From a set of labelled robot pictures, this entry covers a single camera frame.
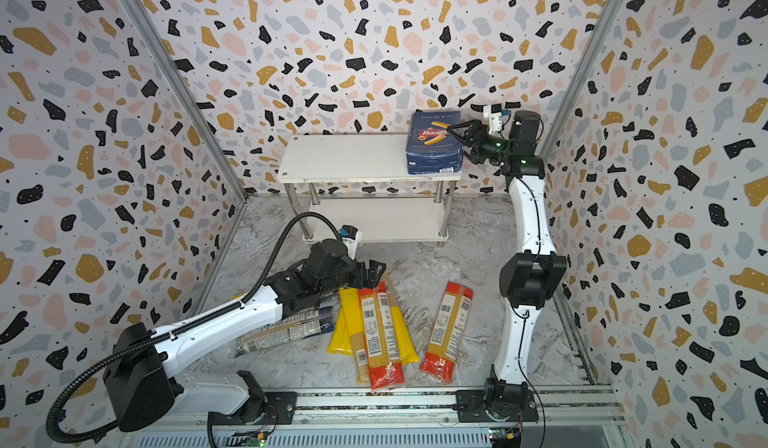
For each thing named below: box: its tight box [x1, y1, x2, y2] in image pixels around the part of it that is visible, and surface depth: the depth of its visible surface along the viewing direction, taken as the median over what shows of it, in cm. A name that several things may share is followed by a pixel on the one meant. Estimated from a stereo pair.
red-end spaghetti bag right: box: [420, 281, 474, 383], surface depth 86 cm
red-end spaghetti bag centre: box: [358, 281, 405, 390], surface depth 83 cm
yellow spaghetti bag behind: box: [339, 288, 371, 384], surface depth 85 cm
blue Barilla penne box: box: [406, 110, 464, 174], surface depth 78 cm
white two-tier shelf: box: [277, 134, 464, 246], surface depth 90 cm
